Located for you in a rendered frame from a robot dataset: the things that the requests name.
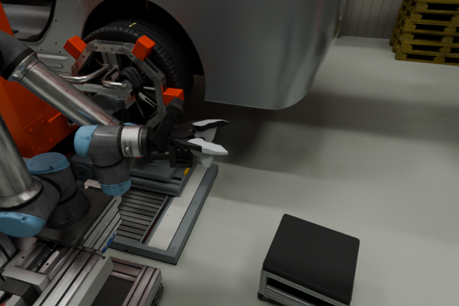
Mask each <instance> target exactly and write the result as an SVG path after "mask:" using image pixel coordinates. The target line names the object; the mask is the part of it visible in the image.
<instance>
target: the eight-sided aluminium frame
mask: <svg viewBox="0 0 459 306"><path fill-rule="evenodd" d="M134 46H135V45H134V44H133V43H129V42H128V43H127V42H114V41H106V40H93V41H91V42H89V43H88V44H87V46H85V48H84V50H83V51H82V53H81V54H80V55H79V57H78V59H77V60H76V61H75V63H74V65H73V66H72V67H71V71H72V75H73V76H74V77H82V76H85V75H86V73H85V67H86V65H87V64H88V63H89V61H90V59H91V58H92V57H93V56H94V54H95V53H96V51H99V52H101V51H104V52H106V53H117V54H125V55H127V56H128V57H129V58H130V59H131V60H132V61H133V62H134V63H135V64H136V65H137V66H138V67H139V68H140V69H141V70H142V71H143V72H144V73H145V74H146V75H147V76H148V77H149V78H150V79H151V80H152V81H153V82H154V88H155V93H156V101H157V106H158V113H157V114H156V115H155V116H154V117H153V118H152V119H151V120H150V121H149V122H148V123H147V124H146V125H145V124H137V123H132V124H136V125H142V126H151V127H152V128H154V127H155V126H156V125H157V124H158V123H159V122H160V121H162V120H163V118H164V116H165V114H166V109H167V105H164V102H163V93H164V92H165V91H166V90H167V84H166V78H165V75H164V74H163V72H162V71H160V70H159V69H158V68H157V67H156V66H155V65H154V64H153V63H152V62H151V61H150V60H149V59H148V58H146V59H145V60H143V61H141V60H140V59H139V58H137V57H136V56H135V55H133V54H132V50H133V48H134ZM80 91H81V90H80ZM81 92H82V93H84V94H85V95H86V96H87V97H89V98H90V99H92V98H93V97H92V93H91V92H87V91H81Z"/></svg>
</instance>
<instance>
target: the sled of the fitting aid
mask: <svg viewBox="0 0 459 306"><path fill-rule="evenodd" d="M196 166H197V156H194V163H193V168H177V169H176V171H175V173H174V174H173V176H172V177H171V180H170V181H169V182H166V181H162V180H156V179H152V178H146V177H142V176H136V175H132V174H129V175H130V177H131V179H130V181H131V186H132V187H135V188H139V189H145V190H149V191H155V192H158V193H164V194H168V195H174V196H178V197H179V196H180V194H181V193H182V191H183V189H184V187H185V186H186V183H187V182H188V181H189V178H190V177H191V175H192V173H193V171H194V169H195V168H196Z"/></svg>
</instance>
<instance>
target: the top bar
mask: <svg viewBox="0 0 459 306"><path fill-rule="evenodd" d="M68 82H69V83H70V84H72V85H73V86H75V87H76V88H77V89H78V90H81V91H87V92H96V93H101V94H110V95H115V96H124V97H129V98H132V97H133V96H134V95H135V93H134V90H133V89H128V90H127V91H120V89H119V88H116V87H108V86H106V85H97V84H91V83H81V82H72V81H68Z"/></svg>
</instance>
